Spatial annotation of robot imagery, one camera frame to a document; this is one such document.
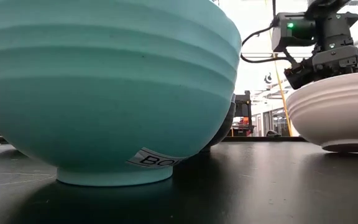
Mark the red cart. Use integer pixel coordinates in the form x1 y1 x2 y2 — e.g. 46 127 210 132
228 116 257 138

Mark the black monitor screen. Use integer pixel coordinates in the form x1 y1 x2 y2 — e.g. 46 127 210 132
234 90 254 118

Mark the black bowl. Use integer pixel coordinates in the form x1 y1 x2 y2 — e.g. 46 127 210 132
197 102 237 154

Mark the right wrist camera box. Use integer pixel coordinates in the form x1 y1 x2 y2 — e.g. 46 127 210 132
271 11 318 53

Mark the thick yellow cable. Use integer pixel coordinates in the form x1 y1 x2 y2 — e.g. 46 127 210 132
265 0 293 138

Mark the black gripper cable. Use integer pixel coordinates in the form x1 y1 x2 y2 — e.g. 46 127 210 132
240 17 291 64

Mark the white bowl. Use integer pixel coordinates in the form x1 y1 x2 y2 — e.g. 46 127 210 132
285 72 358 154

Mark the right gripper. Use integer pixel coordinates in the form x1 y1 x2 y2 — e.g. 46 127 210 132
283 12 358 90

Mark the turquoise bowl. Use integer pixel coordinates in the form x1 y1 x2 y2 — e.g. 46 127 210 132
0 0 242 187

